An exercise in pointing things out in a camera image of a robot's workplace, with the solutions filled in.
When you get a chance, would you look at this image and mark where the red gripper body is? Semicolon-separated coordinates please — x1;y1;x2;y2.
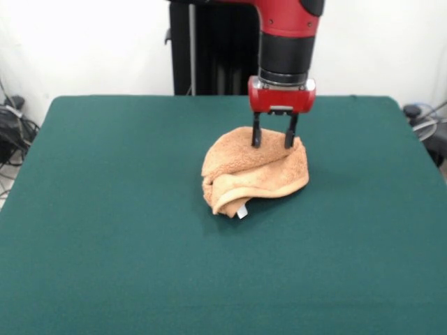
247;77;317;117

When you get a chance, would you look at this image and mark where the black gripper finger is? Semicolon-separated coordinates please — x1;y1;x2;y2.
284;113;300;150
250;112;263;149

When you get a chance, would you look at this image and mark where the tan terry towel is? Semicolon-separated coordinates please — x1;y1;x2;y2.
200;126;311;220

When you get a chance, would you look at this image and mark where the dark green table cloth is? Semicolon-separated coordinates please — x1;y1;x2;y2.
0;94;447;335

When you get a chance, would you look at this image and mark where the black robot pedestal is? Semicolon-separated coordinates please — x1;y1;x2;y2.
162;1;263;96

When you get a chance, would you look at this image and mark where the tangled black cable bundle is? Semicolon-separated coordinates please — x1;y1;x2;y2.
0;104;41;168

